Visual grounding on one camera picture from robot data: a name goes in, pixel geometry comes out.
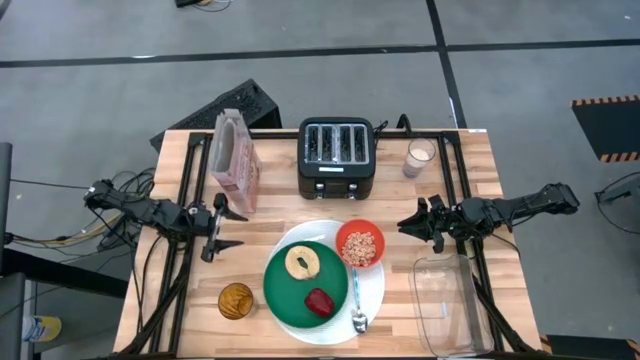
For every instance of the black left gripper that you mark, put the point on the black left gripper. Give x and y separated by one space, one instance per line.
202 220

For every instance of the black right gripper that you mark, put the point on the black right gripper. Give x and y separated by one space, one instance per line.
465 217

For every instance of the pink strawberry yogurt cereal box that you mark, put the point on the pink strawberry yogurt cereal box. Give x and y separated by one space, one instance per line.
235 160

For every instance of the red bowl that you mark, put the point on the red bowl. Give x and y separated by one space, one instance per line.
345 227

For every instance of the toasted bagel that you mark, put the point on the toasted bagel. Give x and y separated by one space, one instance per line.
295 267

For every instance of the dark red toy fruit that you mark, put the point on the dark red toy fruit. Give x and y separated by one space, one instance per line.
319 302

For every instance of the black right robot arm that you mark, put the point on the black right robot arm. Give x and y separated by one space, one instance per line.
530 205

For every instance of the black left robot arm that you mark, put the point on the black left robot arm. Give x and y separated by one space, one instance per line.
145 212

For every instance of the cereal rings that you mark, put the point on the cereal rings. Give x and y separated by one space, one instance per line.
359 247

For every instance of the glass of milk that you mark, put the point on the glass of milk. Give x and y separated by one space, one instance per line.
419 157

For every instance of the amber ribbed glass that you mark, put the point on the amber ribbed glass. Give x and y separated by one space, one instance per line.
235 300

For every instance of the clear plastic bin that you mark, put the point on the clear plastic bin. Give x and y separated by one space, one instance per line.
450 310

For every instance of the white plate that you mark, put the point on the white plate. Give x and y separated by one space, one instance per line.
370 300

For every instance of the green plate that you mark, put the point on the green plate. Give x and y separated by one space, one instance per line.
290 300

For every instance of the black four-slot toaster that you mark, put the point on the black four-slot toaster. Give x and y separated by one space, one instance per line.
336 175

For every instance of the black perforated box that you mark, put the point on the black perforated box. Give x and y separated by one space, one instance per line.
240 102

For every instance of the small hazard-striped floor mat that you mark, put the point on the small hazard-striped floor mat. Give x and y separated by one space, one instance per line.
590 347

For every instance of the yellow and white bottle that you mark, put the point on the yellow and white bottle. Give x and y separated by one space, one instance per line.
42 327

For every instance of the black hazard-striped floor mat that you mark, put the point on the black hazard-striped floor mat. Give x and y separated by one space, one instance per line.
607 127

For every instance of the black metal table frame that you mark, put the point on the black metal table frame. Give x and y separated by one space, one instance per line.
197 160

